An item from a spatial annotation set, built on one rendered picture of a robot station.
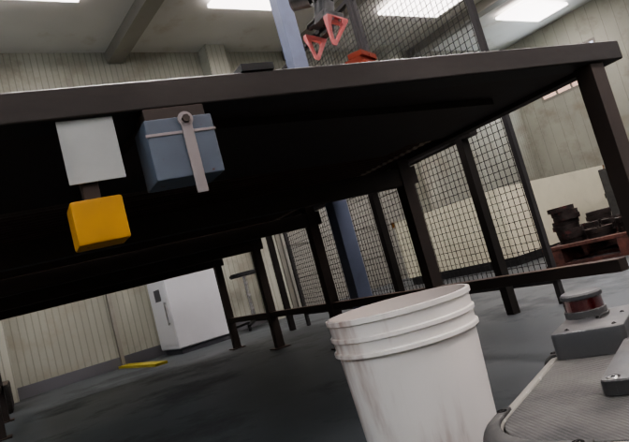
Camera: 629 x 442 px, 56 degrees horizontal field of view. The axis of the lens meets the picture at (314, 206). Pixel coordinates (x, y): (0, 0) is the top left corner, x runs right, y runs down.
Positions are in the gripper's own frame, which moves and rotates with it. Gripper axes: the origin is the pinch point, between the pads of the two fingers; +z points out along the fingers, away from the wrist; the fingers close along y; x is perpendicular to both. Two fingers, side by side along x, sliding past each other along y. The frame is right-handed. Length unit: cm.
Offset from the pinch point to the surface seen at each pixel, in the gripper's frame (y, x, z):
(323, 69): 23.0, -14.2, 18.4
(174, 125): 23, -48, 37
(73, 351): -580, 9, 88
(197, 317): -506, 124, 56
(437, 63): 24.5, 17.9, 11.0
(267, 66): 22.6, -27.8, 20.0
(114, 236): 23, -58, 58
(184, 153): 23, -46, 42
